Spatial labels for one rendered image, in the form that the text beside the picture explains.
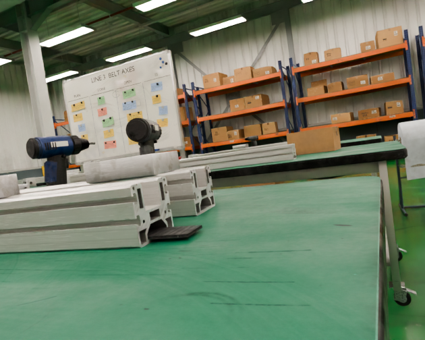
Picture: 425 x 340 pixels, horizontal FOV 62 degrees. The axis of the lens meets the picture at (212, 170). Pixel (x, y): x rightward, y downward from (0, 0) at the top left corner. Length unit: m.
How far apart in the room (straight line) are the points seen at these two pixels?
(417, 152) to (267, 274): 3.62
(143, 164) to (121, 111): 3.39
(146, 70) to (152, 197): 3.39
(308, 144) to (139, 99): 2.10
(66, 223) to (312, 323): 0.40
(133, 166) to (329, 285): 0.48
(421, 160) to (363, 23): 7.61
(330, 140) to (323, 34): 8.95
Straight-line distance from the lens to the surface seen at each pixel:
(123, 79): 4.06
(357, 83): 9.93
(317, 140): 2.38
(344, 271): 0.33
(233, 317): 0.26
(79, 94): 4.48
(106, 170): 0.73
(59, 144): 1.08
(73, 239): 0.56
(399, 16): 11.15
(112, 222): 0.52
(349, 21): 11.19
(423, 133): 3.89
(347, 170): 1.88
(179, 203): 0.67
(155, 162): 0.68
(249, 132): 10.45
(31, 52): 9.54
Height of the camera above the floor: 0.90
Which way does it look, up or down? 3 degrees down
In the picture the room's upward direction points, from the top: 8 degrees counter-clockwise
